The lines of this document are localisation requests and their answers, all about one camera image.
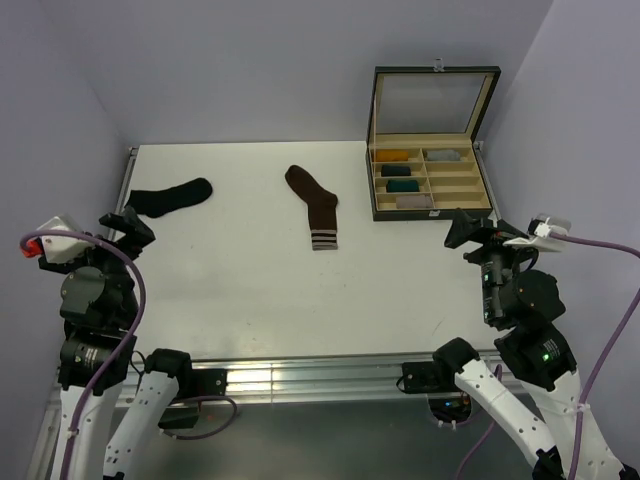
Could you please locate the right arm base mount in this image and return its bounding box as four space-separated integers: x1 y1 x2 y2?
396 361 473 428

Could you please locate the orange rolled sock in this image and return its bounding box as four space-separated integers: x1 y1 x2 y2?
374 150 409 163

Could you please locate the dark rolled sock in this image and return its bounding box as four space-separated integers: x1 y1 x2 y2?
380 164 412 177

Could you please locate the teal rolled sock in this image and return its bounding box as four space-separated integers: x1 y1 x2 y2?
386 180 420 193

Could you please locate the pink-grey rolled sock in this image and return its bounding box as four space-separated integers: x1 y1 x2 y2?
396 195 433 210

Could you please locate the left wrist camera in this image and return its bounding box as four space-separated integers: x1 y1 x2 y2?
21 215 92 264

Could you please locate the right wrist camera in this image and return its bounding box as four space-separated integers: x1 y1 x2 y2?
503 214 572 253

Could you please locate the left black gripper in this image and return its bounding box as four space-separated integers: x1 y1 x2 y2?
41 205 154 320

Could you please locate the purple cable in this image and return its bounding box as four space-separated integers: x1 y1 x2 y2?
452 234 640 480
19 230 147 480

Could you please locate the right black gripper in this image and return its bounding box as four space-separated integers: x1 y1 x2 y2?
442 205 539 322

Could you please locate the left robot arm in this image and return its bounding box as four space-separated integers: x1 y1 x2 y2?
31 207 195 479

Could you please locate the black sock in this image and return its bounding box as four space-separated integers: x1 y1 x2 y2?
126 178 213 219

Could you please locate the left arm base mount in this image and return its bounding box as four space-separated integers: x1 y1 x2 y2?
158 368 227 431

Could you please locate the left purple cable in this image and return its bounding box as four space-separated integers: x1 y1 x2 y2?
19 230 147 480

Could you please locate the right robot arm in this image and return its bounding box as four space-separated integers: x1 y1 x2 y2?
432 209 639 479

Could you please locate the light grey rolled sock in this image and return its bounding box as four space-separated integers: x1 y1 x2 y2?
426 149 461 162

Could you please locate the brown striped sock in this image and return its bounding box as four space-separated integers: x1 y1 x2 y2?
285 165 338 251

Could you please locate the aluminium frame rail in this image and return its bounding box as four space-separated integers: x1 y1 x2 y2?
26 353 431 479

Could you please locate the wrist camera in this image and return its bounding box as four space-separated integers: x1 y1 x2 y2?
503 214 572 253
21 215 92 264

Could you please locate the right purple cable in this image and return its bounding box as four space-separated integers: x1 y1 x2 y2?
452 234 640 480

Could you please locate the black compartment storage box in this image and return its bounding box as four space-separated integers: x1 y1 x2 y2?
366 63 501 222

